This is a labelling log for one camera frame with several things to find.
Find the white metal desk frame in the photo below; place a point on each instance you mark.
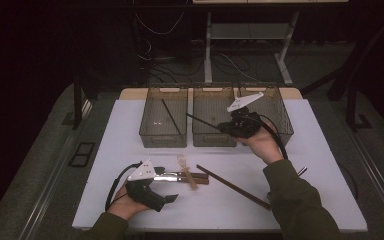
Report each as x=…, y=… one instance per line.
x=246, y=30

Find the light wooden spoon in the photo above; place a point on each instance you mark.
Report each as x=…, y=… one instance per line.
x=190, y=178

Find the brown chopstick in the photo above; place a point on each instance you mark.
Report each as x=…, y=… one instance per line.
x=226, y=183

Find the person's right hand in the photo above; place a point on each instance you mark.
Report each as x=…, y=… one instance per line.
x=263, y=146

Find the translucent brown plastic bin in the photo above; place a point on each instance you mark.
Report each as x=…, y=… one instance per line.
x=210, y=106
x=156, y=123
x=276, y=110

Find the black metal stand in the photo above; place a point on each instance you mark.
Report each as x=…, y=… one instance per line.
x=351, y=106

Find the person's left hand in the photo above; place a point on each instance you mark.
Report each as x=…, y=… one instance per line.
x=123, y=206

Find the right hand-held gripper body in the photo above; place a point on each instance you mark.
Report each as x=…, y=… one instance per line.
x=243, y=125

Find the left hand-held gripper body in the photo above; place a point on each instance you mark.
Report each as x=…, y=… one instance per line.
x=141, y=171

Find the metal spoon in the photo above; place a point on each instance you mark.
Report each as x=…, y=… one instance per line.
x=302, y=171

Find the white table mat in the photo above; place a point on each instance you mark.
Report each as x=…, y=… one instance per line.
x=126, y=133

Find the metal floor rail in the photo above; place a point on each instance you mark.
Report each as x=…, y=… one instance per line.
x=51, y=176
x=373, y=166

